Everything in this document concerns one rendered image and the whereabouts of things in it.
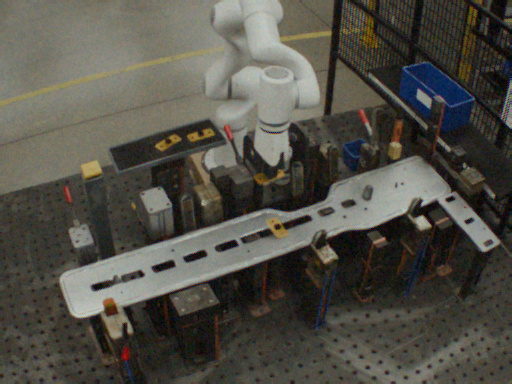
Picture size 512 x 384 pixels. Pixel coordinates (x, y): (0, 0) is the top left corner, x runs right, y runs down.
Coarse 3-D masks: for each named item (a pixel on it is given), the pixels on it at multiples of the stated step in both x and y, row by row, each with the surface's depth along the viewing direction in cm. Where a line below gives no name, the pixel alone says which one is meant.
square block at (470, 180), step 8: (472, 168) 214; (464, 176) 210; (472, 176) 210; (480, 176) 210; (464, 184) 211; (472, 184) 207; (480, 184) 210; (456, 192) 218; (464, 192) 213; (472, 192) 210; (464, 200) 214; (472, 200) 215; (472, 208) 219; (456, 240) 228; (456, 248) 232
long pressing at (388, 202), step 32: (416, 160) 225; (352, 192) 210; (384, 192) 211; (416, 192) 212; (448, 192) 213; (224, 224) 197; (256, 224) 198; (320, 224) 199; (352, 224) 200; (128, 256) 186; (160, 256) 187; (224, 256) 188; (256, 256) 189; (64, 288) 175; (128, 288) 177; (160, 288) 178
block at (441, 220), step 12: (432, 216) 206; (444, 216) 206; (432, 228) 206; (444, 228) 202; (432, 240) 208; (444, 240) 208; (432, 252) 211; (420, 264) 219; (432, 264) 216; (420, 276) 221; (432, 276) 221
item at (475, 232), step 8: (440, 200) 209; (456, 200) 209; (448, 208) 206; (456, 208) 206; (464, 208) 206; (456, 216) 203; (464, 216) 203; (472, 216) 203; (456, 224) 202; (464, 224) 200; (472, 224) 201; (480, 224) 201; (464, 232) 198; (472, 232) 198; (480, 232) 198; (488, 232) 198; (472, 240) 195; (480, 240) 195; (496, 240) 195; (480, 248) 192; (488, 248) 192
